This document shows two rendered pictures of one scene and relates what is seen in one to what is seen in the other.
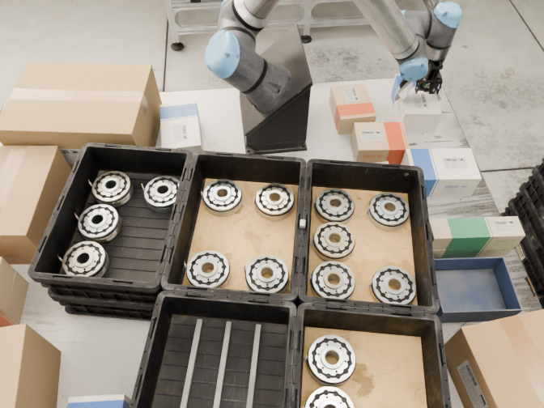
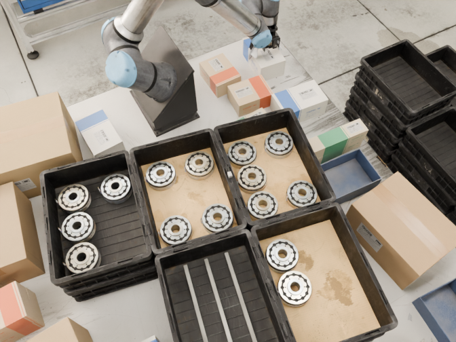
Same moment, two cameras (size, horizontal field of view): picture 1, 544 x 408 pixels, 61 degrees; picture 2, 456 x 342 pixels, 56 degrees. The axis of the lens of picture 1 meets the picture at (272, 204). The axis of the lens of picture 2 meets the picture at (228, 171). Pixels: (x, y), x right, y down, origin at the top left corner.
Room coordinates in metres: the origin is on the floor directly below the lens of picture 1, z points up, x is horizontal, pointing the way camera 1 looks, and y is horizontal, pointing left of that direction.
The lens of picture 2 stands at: (-0.08, 0.20, 2.15)
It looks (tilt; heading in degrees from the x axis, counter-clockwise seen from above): 59 degrees down; 338
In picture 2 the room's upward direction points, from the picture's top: 1 degrees counter-clockwise
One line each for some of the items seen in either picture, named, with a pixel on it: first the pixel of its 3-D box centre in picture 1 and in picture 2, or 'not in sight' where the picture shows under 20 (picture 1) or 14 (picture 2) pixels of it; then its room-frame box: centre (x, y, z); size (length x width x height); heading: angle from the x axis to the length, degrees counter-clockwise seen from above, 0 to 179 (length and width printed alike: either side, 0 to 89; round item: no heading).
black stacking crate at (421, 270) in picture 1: (362, 240); (270, 171); (0.56, -0.22, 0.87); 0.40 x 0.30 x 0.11; 175
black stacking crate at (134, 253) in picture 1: (124, 221); (98, 219); (0.62, 0.38, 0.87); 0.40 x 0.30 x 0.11; 175
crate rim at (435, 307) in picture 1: (365, 229); (271, 163); (0.56, -0.22, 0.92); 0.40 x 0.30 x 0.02; 175
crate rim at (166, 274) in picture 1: (240, 219); (185, 187); (0.59, 0.08, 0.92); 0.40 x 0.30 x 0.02; 175
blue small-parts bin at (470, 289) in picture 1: (469, 289); (346, 177); (0.49, -0.52, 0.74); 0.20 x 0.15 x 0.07; 92
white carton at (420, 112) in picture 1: (414, 103); (262, 56); (1.18, -0.49, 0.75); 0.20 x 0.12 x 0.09; 0
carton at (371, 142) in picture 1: (379, 143); (250, 96); (1.00, -0.35, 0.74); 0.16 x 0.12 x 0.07; 91
